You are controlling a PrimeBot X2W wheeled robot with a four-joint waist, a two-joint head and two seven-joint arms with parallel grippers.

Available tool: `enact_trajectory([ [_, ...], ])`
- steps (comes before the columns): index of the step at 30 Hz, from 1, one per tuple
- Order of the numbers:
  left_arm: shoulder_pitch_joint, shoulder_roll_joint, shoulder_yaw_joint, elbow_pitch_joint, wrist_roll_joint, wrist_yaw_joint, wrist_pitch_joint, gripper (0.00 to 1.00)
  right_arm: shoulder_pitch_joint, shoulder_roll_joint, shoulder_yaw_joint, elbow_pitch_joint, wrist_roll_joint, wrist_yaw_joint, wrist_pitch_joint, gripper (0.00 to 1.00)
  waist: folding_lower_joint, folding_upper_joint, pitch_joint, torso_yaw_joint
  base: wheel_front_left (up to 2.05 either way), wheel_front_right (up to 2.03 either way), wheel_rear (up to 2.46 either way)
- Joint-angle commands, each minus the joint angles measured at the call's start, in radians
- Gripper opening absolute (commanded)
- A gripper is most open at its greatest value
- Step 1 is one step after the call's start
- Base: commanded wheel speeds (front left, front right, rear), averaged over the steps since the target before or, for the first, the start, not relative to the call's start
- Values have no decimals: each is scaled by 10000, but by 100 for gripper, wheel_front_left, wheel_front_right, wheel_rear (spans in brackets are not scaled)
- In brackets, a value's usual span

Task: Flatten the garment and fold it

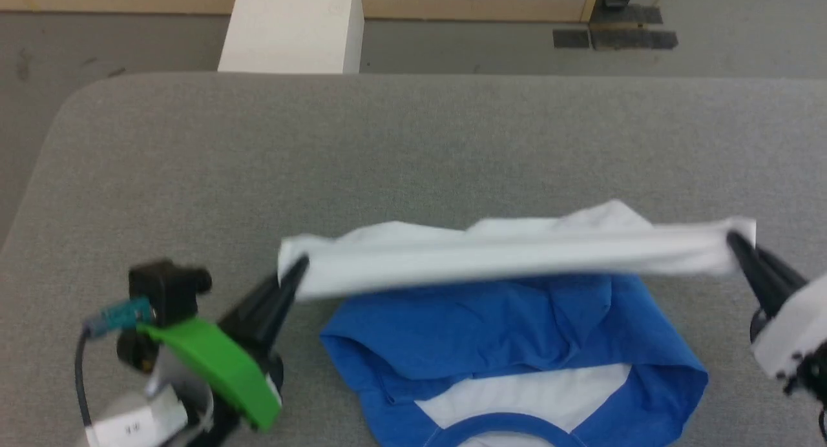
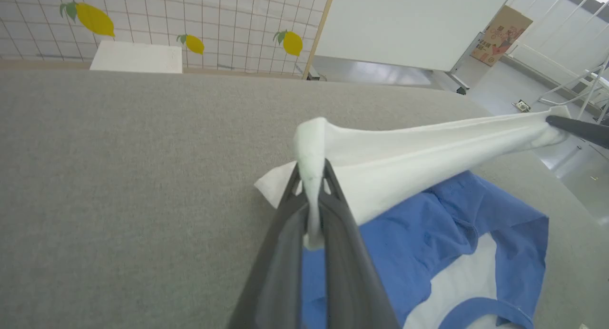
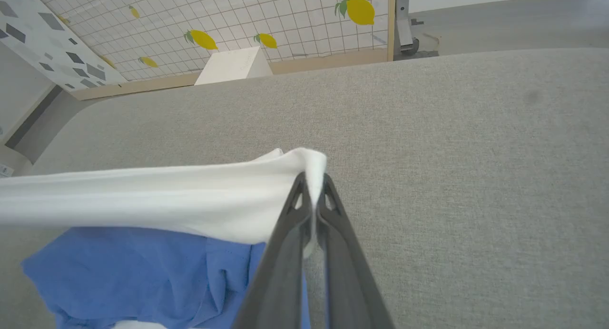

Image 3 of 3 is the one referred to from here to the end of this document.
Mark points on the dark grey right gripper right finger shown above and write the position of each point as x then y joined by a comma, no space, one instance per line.
349,286

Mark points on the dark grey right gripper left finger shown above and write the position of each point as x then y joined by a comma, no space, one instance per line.
280,281

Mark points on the blue and white t-shirt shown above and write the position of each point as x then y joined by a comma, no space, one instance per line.
142,200

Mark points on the grey fabric sofa cushion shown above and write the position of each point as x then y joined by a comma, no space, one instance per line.
452,177

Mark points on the lemon print grid partition panel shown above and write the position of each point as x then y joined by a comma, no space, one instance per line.
295,15

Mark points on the grey metal panel stand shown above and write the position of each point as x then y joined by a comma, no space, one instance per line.
402,15

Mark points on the white grey terrazzo pattern panel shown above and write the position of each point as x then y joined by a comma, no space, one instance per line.
43,39

